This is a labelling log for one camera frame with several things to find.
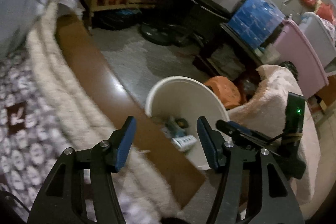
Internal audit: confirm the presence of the cream fleece blanket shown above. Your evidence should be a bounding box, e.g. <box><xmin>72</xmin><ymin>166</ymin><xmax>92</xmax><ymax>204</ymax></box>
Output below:
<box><xmin>26</xmin><ymin>0</ymin><xmax>181</xmax><ymax>222</ymax></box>

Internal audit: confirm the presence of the patterned maroon white blanket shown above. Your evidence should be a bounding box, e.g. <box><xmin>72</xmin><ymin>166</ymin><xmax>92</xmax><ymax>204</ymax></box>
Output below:
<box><xmin>1</xmin><ymin>48</ymin><xmax>158</xmax><ymax>223</ymax></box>

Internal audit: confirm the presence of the blue storage box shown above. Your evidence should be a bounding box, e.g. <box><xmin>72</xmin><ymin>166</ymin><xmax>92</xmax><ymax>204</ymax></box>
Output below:
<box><xmin>228</xmin><ymin>0</ymin><xmax>285</xmax><ymax>49</ymax></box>

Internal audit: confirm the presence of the white trash bin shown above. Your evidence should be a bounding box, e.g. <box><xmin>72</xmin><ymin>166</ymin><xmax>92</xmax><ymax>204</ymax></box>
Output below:
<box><xmin>144</xmin><ymin>76</ymin><xmax>232</xmax><ymax>171</ymax></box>

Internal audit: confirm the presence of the white milk carton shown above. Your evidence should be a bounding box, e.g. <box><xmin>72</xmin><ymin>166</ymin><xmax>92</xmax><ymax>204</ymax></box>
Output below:
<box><xmin>171</xmin><ymin>135</ymin><xmax>197</xmax><ymax>152</ymax></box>

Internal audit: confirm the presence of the pink plastic tub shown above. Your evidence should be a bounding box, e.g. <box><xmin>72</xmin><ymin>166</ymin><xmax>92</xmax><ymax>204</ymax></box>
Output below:
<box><xmin>273</xmin><ymin>19</ymin><xmax>329</xmax><ymax>99</ymax></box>

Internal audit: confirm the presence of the orange plastic stool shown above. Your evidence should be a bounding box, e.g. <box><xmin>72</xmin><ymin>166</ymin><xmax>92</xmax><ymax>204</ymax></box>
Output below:
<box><xmin>204</xmin><ymin>76</ymin><xmax>242</xmax><ymax>109</ymax></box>

